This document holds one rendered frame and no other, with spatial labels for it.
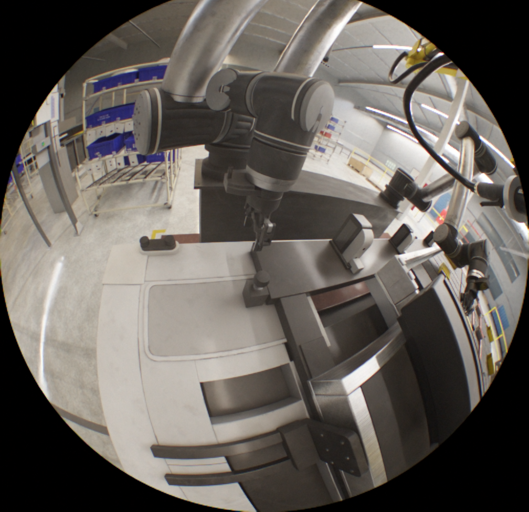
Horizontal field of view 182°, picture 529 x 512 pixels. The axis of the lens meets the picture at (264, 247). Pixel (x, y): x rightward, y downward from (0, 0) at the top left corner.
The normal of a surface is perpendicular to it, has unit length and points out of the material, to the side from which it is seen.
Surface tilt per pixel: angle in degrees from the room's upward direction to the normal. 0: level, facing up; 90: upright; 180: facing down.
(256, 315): 0
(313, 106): 90
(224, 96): 93
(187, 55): 106
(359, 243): 90
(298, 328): 0
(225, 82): 87
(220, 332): 0
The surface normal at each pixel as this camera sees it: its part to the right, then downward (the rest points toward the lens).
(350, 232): -0.93, 0.04
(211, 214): 0.32, 0.75
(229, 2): 0.21, 0.92
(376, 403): 0.26, -0.66
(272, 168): -0.20, 0.69
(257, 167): -0.55, 0.51
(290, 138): 0.04, 0.74
